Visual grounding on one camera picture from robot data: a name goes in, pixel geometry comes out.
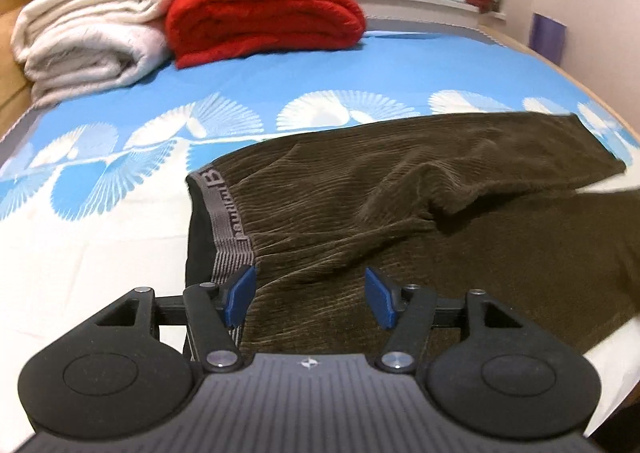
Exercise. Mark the white window sill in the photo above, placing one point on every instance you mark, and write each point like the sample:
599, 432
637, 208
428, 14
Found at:
415, 5

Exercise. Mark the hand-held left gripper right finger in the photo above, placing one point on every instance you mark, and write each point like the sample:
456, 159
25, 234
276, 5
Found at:
380, 295

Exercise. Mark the purple box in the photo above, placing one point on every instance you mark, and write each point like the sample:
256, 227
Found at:
547, 37

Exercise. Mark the blue and white bed sheet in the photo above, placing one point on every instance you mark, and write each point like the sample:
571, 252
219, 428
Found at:
300, 75

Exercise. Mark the folded red blanket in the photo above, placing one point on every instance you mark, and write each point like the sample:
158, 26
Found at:
260, 15

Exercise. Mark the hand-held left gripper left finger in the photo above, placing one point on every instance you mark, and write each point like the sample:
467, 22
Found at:
240, 294

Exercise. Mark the folded white blanket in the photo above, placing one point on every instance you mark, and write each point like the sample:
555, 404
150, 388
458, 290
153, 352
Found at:
85, 28

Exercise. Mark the wooden bed frame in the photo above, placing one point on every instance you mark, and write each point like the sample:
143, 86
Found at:
12, 48

